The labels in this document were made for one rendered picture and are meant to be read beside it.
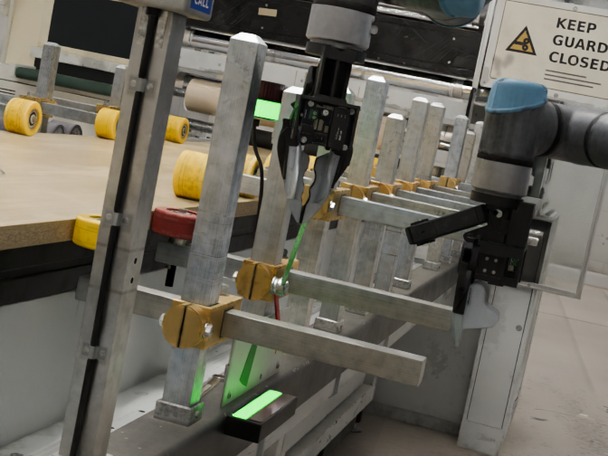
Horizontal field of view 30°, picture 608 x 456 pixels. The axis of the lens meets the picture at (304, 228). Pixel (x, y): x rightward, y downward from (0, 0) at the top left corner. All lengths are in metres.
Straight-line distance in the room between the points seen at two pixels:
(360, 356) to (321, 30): 0.38
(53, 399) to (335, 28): 0.61
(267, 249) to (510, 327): 2.60
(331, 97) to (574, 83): 2.77
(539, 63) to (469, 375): 1.16
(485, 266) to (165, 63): 0.63
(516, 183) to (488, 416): 2.69
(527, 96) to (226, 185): 0.43
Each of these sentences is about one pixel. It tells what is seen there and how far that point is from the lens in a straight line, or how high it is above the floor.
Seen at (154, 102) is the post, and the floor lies 1.07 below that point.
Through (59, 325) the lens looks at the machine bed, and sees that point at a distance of 1.49.
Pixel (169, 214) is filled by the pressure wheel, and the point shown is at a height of 0.90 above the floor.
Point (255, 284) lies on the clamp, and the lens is 1.53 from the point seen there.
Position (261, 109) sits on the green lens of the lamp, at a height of 1.07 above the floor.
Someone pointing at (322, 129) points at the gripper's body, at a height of 1.07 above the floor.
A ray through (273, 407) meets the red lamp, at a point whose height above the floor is 0.70.
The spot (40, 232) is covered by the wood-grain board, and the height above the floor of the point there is 0.89.
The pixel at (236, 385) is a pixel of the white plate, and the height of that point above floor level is 0.72.
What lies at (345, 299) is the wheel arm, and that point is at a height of 0.84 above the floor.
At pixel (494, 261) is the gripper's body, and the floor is 0.94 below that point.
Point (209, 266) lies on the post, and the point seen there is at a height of 0.89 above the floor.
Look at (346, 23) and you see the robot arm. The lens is 1.31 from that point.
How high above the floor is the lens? 1.09
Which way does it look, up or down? 6 degrees down
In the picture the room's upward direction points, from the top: 11 degrees clockwise
